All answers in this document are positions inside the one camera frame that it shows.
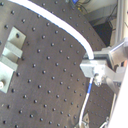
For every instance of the metal cable clip bracket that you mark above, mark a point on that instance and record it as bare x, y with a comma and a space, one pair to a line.
9, 57

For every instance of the aluminium frame post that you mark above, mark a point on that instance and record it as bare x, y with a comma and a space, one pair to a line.
122, 21

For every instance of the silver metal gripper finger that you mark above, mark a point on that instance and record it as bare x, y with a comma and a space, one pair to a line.
102, 67

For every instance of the black perforated breadboard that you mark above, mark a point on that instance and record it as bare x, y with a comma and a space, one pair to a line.
48, 90

